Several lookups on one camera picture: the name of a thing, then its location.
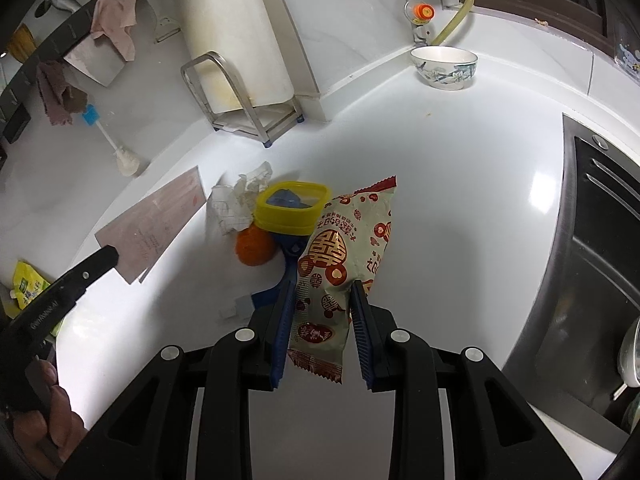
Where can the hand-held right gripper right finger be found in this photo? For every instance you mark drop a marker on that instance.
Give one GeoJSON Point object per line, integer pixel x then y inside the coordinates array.
{"type": "Point", "coordinates": [361, 335]}

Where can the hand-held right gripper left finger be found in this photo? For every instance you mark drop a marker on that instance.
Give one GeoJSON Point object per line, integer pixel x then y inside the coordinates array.
{"type": "Point", "coordinates": [282, 335]}

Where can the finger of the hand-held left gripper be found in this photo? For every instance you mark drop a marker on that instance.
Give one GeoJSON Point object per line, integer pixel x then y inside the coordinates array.
{"type": "Point", "coordinates": [95, 265]}

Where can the blue plastic piece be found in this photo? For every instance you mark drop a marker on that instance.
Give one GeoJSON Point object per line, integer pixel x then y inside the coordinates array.
{"type": "Point", "coordinates": [290, 247]}

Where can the red patterned snack packet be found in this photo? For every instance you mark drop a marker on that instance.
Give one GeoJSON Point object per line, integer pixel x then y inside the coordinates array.
{"type": "Point", "coordinates": [345, 245]}

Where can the orange ball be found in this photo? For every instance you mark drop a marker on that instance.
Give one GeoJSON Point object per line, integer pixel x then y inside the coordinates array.
{"type": "Point", "coordinates": [255, 247]}

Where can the yellow lid plastic container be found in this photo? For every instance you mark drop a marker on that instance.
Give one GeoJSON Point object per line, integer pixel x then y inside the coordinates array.
{"type": "Point", "coordinates": [280, 221]}

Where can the white paper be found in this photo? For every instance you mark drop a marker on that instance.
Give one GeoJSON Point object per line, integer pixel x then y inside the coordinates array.
{"type": "Point", "coordinates": [232, 205]}

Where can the person's left hand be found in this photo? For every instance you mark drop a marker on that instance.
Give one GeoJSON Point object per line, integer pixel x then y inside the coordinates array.
{"type": "Point", "coordinates": [62, 415]}

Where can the yellow seasoning pouch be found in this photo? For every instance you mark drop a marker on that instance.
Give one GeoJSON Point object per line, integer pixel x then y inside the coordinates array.
{"type": "Point", "coordinates": [30, 285]}

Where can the white bottle brush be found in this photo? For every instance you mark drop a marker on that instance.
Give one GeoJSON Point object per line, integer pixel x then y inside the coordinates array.
{"type": "Point", "coordinates": [125, 160]}

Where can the black hanging box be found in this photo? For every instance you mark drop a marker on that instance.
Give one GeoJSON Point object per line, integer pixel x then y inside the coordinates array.
{"type": "Point", "coordinates": [15, 122]}

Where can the brown cloth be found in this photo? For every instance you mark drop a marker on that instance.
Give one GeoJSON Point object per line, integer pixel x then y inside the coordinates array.
{"type": "Point", "coordinates": [55, 92]}

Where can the grey cloth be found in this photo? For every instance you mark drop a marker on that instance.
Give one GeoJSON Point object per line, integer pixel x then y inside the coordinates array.
{"type": "Point", "coordinates": [97, 67]}

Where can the metal cutting board rack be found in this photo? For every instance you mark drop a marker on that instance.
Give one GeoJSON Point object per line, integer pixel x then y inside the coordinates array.
{"type": "Point", "coordinates": [260, 120]}

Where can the black kitchen sink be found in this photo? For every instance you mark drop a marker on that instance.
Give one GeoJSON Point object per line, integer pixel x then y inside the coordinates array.
{"type": "Point", "coordinates": [590, 260]}

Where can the pink cloth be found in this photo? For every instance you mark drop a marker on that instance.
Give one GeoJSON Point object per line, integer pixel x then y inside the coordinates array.
{"type": "Point", "coordinates": [117, 15]}

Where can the white bowl in sink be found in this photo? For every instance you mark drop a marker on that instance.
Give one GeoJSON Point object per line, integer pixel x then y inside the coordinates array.
{"type": "Point", "coordinates": [631, 355]}

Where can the white cutting board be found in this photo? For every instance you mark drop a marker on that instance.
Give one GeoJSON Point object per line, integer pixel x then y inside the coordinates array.
{"type": "Point", "coordinates": [230, 25]}

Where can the white patterned ceramic bowl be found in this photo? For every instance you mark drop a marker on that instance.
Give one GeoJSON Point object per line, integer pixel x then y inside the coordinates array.
{"type": "Point", "coordinates": [445, 72]}

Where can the orange round cap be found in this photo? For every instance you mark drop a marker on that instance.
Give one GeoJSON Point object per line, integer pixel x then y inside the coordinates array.
{"type": "Point", "coordinates": [423, 11]}

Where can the clear glass cup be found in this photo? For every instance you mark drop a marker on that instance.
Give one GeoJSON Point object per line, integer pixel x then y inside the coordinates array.
{"type": "Point", "coordinates": [630, 55]}

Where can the black wall rail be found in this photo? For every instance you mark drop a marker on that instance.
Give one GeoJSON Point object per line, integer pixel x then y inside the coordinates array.
{"type": "Point", "coordinates": [65, 35]}

